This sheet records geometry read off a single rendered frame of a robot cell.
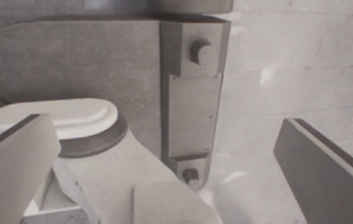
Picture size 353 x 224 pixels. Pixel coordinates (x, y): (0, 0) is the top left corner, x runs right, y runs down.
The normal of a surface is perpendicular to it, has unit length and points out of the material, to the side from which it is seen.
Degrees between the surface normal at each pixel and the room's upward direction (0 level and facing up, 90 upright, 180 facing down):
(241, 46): 0
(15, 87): 0
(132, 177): 90
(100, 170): 90
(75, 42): 0
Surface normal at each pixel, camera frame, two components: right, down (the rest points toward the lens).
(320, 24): 0.21, 0.50
